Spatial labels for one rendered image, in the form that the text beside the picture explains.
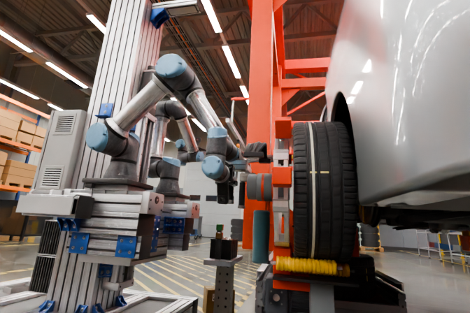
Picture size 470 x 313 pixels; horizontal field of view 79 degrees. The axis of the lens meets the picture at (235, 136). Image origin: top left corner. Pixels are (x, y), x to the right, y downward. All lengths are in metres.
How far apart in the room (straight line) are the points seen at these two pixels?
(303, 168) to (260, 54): 1.27
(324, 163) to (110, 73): 1.32
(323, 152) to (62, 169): 1.31
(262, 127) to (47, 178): 1.29
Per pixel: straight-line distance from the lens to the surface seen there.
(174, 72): 1.21
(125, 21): 2.05
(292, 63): 5.10
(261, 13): 2.46
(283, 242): 1.34
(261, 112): 2.02
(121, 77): 1.82
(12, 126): 12.37
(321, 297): 1.45
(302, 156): 1.19
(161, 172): 1.84
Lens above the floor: 0.66
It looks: 17 degrees up
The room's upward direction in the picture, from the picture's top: 3 degrees clockwise
